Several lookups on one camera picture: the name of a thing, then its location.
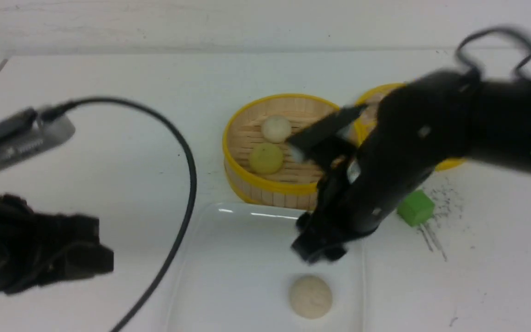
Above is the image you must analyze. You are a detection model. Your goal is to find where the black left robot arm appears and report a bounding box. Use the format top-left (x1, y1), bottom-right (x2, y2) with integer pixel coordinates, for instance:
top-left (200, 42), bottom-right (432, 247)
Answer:
top-left (0, 194), bottom-right (114, 296)

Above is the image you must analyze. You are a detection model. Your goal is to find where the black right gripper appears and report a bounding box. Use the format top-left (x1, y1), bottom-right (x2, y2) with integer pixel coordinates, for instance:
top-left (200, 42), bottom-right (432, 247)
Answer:
top-left (286, 92), bottom-right (437, 265)

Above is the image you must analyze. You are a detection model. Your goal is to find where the bamboo steamer basket yellow rim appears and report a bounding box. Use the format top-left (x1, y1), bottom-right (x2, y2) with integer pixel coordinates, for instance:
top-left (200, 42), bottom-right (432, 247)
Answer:
top-left (223, 93), bottom-right (339, 210)

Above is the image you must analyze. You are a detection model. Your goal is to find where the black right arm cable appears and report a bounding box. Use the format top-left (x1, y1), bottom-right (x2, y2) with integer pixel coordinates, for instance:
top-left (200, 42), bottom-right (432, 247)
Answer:
top-left (454, 27), bottom-right (531, 81)

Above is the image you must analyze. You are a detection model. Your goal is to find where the black camera cable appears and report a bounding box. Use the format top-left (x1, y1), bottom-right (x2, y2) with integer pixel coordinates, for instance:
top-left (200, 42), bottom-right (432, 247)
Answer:
top-left (40, 96), bottom-right (198, 332)

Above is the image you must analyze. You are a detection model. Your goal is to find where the white steamed bun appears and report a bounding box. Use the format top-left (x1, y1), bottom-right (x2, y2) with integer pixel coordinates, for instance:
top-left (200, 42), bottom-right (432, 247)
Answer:
top-left (261, 115), bottom-right (292, 144)
top-left (289, 275), bottom-right (333, 320)

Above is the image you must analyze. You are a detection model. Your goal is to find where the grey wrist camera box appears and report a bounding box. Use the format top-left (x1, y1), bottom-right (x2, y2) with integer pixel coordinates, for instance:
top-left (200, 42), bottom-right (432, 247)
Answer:
top-left (0, 107), bottom-right (76, 171)

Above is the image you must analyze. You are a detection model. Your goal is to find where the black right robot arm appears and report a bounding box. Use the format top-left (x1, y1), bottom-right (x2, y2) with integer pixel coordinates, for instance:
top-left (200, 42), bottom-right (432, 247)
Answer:
top-left (287, 70), bottom-right (531, 263)

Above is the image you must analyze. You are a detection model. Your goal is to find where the white rectangular plate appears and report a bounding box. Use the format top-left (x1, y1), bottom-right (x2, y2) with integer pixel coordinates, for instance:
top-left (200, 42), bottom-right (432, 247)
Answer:
top-left (165, 202), bottom-right (366, 332)

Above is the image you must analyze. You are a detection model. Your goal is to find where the bamboo steamer lid yellow rim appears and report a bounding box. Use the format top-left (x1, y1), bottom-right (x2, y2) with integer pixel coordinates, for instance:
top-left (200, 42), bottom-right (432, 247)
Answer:
top-left (354, 83), bottom-right (466, 172)

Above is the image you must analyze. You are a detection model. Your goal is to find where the yellow steamed bun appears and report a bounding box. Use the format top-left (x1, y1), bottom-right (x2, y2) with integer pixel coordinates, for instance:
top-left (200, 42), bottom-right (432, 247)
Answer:
top-left (248, 142), bottom-right (284, 175)

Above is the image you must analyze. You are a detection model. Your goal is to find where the green cube block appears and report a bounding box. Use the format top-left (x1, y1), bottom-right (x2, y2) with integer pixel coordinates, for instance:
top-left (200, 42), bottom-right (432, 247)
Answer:
top-left (396, 190), bottom-right (436, 227)

